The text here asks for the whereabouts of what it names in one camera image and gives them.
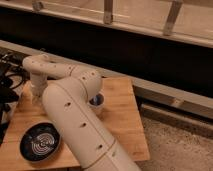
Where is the wooden board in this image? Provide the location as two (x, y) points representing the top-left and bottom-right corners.
(0, 77), (150, 171)

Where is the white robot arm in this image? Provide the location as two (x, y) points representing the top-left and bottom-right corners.
(22, 54), (141, 171)

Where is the black ceramic bowl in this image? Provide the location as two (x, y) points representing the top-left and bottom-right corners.
(19, 122), (61, 162)

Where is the plastic cup with blue object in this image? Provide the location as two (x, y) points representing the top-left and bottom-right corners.
(89, 93), (104, 115)

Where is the black cables and equipment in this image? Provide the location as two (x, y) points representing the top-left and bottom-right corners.
(0, 49), (34, 148)

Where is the metal rail frame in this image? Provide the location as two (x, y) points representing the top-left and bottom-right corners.
(0, 0), (213, 48)

